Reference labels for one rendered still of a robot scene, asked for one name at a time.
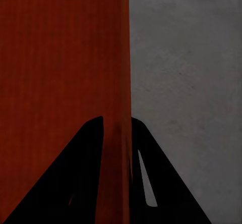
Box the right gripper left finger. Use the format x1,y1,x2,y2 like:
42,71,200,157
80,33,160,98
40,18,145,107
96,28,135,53
3,116,104,224

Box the storage box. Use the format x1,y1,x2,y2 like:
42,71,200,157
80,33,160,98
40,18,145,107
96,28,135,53
0,0,133,224

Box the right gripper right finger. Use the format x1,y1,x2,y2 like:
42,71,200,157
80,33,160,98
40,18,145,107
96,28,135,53
129,117,212,224

